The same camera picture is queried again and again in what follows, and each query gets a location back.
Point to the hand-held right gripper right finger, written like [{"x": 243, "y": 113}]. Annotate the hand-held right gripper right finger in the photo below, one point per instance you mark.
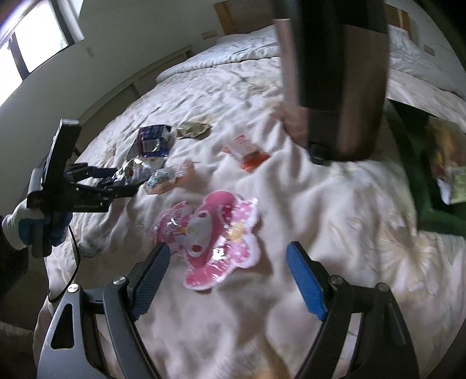
[{"x": 305, "y": 284}]

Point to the green cardboard box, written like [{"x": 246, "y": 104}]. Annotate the green cardboard box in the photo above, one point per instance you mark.
[{"x": 422, "y": 182}]

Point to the wooden headboard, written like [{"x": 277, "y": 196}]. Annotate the wooden headboard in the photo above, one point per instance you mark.
[{"x": 233, "y": 14}]

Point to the window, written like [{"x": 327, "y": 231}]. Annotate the window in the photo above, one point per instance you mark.
[{"x": 32, "y": 40}]

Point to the silver snack packet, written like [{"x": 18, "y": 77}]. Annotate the silver snack packet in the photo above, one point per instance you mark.
[{"x": 133, "y": 171}]

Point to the floral bed blanket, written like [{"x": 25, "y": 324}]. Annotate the floral bed blanket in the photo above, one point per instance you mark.
[{"x": 327, "y": 218}]

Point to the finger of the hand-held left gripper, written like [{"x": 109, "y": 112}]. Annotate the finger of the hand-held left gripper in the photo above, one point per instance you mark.
[
  {"x": 109, "y": 193},
  {"x": 91, "y": 171}
]

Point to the beige snack packet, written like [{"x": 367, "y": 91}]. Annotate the beige snack packet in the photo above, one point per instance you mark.
[{"x": 193, "y": 129}]

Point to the person's left hand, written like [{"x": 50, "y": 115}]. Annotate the person's left hand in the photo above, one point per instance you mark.
[{"x": 22, "y": 222}]

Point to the clear orange snack packet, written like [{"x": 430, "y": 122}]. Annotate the clear orange snack packet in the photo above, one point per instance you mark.
[{"x": 249, "y": 153}]

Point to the small peach snack packet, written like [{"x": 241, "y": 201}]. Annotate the small peach snack packet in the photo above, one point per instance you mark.
[{"x": 185, "y": 170}]

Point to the pink cartoon snack packet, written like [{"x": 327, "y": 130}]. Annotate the pink cartoon snack packet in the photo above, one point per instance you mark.
[{"x": 207, "y": 237}]

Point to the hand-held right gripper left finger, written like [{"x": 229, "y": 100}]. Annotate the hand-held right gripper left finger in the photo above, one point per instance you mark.
[{"x": 151, "y": 282}]

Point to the wall socket plate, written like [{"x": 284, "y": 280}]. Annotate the wall socket plate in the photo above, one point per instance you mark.
[
  {"x": 209, "y": 34},
  {"x": 430, "y": 49}
]

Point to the blue snack packet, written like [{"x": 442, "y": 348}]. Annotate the blue snack packet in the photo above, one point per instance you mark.
[{"x": 154, "y": 140}]

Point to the beige low cabinet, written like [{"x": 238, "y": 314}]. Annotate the beige low cabinet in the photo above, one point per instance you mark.
[{"x": 153, "y": 73}]

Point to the white duvet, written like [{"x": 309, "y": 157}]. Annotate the white duvet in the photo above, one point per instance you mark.
[{"x": 247, "y": 51}]

